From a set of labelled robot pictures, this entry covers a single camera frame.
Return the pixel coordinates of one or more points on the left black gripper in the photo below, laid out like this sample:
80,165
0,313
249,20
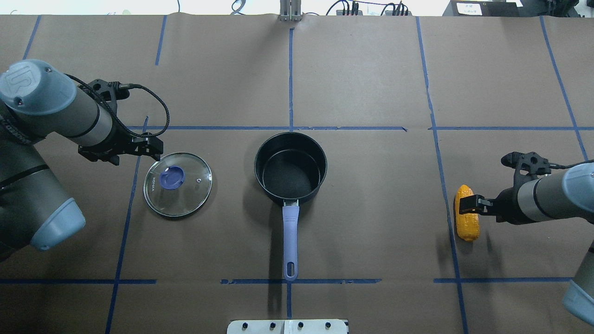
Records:
121,142

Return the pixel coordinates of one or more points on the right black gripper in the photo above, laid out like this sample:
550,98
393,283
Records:
506,206

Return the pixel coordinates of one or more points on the yellow corn cob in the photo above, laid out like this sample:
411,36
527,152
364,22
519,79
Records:
467,225

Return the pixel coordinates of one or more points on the glass lid with purple knob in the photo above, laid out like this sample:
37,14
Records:
177,185

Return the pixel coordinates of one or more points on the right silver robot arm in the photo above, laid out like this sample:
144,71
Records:
515,276

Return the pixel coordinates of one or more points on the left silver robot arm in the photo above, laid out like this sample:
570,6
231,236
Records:
38,100

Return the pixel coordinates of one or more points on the black box with white label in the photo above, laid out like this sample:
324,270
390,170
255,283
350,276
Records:
481,8

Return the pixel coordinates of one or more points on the white mounting plate with bolts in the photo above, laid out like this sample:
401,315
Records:
288,326

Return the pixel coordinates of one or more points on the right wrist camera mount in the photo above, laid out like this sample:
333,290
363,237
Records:
526,167

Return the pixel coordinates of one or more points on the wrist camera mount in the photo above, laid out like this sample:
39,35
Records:
107,93
526,167

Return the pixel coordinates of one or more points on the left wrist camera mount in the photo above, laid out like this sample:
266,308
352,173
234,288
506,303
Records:
107,93

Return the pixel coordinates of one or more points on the dark pot with purple handle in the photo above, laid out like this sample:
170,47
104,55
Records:
290,168

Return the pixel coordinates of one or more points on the aluminium frame post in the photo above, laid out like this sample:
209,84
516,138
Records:
290,11

